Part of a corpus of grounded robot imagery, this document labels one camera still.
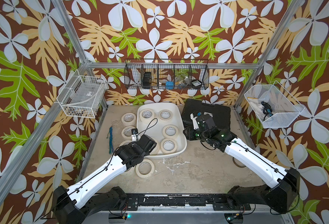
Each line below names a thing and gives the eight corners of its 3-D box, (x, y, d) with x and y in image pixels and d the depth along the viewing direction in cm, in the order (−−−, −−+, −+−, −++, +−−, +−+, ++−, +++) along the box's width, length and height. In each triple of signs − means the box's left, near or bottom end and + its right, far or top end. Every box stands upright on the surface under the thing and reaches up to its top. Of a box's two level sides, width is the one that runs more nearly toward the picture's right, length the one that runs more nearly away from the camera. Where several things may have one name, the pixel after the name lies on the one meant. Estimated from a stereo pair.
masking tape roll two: (121, 127, 109) (119, 124, 106) (123, 115, 116) (122, 112, 113) (135, 127, 109) (134, 124, 106) (137, 115, 116) (136, 112, 113)
